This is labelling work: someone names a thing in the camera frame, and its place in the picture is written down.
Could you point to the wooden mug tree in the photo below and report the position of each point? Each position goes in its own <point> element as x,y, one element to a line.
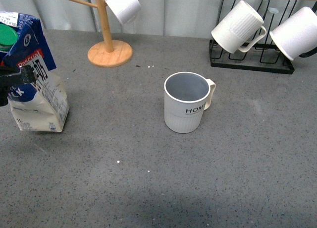
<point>108,53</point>

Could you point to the cream ribbed hanging mug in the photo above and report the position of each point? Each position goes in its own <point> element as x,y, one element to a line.
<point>240,29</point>

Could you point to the blue white milk carton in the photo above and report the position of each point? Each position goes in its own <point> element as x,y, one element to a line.
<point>41,105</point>

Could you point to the cream HOME mug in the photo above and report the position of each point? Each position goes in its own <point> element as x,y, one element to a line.
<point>186,96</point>

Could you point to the black wire mug rack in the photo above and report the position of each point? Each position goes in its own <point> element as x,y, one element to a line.
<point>264,56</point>

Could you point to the white mug black handle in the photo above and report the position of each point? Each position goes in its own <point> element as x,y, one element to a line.
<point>297,36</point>

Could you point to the white mug on tree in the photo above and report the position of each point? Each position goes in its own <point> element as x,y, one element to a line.
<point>125,11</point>

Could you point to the black gripper finger carton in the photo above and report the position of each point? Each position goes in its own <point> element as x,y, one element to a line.
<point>10,77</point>

